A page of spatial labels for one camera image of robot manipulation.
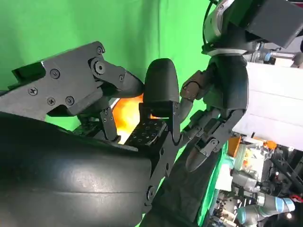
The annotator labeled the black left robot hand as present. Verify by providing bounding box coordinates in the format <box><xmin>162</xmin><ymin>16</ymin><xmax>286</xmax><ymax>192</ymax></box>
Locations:
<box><xmin>179</xmin><ymin>54</ymin><xmax>250</xmax><ymax>173</ymax></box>

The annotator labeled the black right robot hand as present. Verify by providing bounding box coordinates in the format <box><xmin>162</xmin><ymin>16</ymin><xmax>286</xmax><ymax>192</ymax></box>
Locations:
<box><xmin>0</xmin><ymin>41</ymin><xmax>183</xmax><ymax>227</ymax></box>

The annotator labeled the orange and white bread roll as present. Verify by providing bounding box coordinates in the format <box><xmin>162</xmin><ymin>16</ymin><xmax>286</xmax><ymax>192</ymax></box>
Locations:
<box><xmin>113</xmin><ymin>93</ymin><xmax>153</xmax><ymax>145</ymax></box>

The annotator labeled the white partition panel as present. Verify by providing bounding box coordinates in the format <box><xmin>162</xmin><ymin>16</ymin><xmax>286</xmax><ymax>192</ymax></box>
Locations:
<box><xmin>233</xmin><ymin>62</ymin><xmax>303</xmax><ymax>151</ymax></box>

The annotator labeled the silver machine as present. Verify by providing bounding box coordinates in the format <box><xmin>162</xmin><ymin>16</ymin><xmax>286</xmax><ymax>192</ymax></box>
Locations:
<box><xmin>250</xmin><ymin>42</ymin><xmax>303</xmax><ymax>69</ymax></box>

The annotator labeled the orange bin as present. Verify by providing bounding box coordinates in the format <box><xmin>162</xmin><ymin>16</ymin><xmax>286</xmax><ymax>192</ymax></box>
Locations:
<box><xmin>228</xmin><ymin>136</ymin><xmax>242</xmax><ymax>157</ymax></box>

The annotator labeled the green table cloth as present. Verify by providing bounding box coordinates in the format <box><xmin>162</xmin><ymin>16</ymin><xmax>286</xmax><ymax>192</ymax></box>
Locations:
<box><xmin>0</xmin><ymin>0</ymin><xmax>229</xmax><ymax>225</ymax></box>

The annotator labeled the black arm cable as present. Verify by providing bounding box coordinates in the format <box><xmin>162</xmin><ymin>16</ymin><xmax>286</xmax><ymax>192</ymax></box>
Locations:
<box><xmin>202</xmin><ymin>0</ymin><xmax>216</xmax><ymax>48</ymax></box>

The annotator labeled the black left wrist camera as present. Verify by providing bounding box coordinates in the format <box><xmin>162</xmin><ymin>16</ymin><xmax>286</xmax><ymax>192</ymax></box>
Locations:
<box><xmin>227</xmin><ymin>0</ymin><xmax>303</xmax><ymax>49</ymax></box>

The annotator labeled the black machine frame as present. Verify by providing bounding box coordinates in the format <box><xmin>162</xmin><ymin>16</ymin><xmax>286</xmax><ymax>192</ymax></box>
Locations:
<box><xmin>260</xmin><ymin>141</ymin><xmax>303</xmax><ymax>199</ymax></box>

